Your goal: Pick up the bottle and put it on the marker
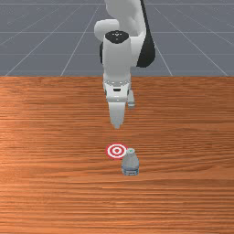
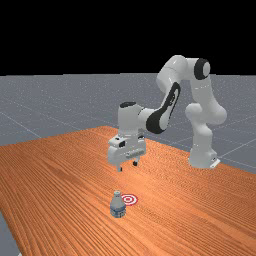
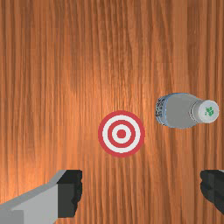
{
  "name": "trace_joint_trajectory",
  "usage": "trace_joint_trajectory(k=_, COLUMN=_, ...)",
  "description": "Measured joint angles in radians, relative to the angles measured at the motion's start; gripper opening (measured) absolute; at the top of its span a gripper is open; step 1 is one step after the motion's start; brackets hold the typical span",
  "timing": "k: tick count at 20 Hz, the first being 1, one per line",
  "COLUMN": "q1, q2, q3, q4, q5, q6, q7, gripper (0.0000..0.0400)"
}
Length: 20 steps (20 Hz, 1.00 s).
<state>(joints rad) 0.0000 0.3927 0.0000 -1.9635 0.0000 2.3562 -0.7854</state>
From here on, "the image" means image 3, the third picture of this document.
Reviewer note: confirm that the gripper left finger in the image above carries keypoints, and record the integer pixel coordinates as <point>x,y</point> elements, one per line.
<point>43,201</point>

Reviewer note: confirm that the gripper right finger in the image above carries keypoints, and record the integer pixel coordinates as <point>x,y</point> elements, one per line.
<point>214,186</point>

